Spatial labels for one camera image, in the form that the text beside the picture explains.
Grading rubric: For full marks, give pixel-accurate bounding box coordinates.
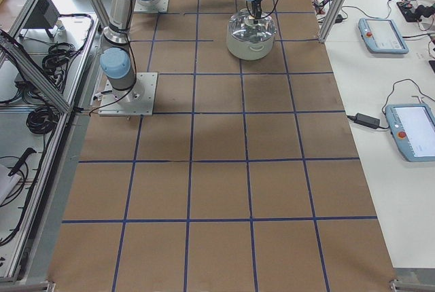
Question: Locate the near blue teach pendant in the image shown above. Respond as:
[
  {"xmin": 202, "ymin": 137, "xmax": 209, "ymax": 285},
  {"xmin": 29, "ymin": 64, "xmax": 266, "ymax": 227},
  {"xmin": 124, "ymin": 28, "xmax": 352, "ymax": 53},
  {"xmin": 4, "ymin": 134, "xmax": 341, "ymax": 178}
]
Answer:
[{"xmin": 385, "ymin": 103, "xmax": 434, "ymax": 162}]

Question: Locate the far blue teach pendant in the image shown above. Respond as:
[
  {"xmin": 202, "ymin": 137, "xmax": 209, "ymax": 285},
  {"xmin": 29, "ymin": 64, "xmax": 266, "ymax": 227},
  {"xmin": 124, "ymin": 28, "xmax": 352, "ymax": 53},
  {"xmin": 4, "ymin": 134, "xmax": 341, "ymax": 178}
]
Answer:
[{"xmin": 358, "ymin": 18, "xmax": 408, "ymax": 55}]

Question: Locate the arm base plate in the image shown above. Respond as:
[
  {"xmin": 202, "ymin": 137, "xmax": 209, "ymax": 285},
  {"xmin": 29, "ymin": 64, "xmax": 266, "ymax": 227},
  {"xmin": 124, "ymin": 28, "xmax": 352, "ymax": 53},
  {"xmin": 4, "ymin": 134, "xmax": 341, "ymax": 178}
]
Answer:
[
  {"xmin": 134, "ymin": 0, "xmax": 169, "ymax": 14},
  {"xmin": 97, "ymin": 72, "xmax": 158, "ymax": 116}
]

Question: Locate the pale green cooking pot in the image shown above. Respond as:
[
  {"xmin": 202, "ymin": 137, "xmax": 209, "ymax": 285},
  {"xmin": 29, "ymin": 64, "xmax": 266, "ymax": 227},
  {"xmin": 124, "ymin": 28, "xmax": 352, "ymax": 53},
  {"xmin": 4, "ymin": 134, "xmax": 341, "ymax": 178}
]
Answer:
[{"xmin": 226, "ymin": 31, "xmax": 275, "ymax": 60}]

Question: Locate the aluminium frame post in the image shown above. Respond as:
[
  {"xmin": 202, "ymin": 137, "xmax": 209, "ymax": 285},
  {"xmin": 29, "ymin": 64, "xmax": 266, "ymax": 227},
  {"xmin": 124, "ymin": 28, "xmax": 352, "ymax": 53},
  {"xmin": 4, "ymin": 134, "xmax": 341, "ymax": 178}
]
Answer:
[{"xmin": 318, "ymin": 0, "xmax": 345, "ymax": 43}]

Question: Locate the blue teach pendant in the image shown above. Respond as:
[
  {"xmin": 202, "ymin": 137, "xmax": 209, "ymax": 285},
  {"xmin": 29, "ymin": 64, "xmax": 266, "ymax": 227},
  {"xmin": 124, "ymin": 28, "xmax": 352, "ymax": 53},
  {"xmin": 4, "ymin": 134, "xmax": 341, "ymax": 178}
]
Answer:
[
  {"xmin": 358, "ymin": 18, "xmax": 408, "ymax": 55},
  {"xmin": 385, "ymin": 103, "xmax": 434, "ymax": 162}
]

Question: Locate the glass pot lid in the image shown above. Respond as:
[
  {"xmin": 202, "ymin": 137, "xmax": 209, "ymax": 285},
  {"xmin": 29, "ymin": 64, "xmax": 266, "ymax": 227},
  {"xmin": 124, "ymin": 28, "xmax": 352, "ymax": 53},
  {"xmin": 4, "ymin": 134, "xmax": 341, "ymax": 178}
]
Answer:
[{"xmin": 227, "ymin": 9, "xmax": 277, "ymax": 43}]

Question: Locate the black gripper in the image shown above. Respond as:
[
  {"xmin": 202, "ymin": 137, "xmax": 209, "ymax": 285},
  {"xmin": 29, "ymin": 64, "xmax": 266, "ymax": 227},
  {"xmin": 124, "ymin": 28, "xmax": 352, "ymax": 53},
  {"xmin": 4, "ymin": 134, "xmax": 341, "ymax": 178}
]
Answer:
[{"xmin": 249, "ymin": 0, "xmax": 263, "ymax": 19}]

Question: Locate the black power adapter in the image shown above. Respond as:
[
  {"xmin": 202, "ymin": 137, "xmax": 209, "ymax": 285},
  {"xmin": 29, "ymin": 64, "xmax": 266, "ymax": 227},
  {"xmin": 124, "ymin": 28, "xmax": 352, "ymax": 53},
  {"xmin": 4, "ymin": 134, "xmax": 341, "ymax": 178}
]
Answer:
[{"xmin": 354, "ymin": 113, "xmax": 380, "ymax": 129}]

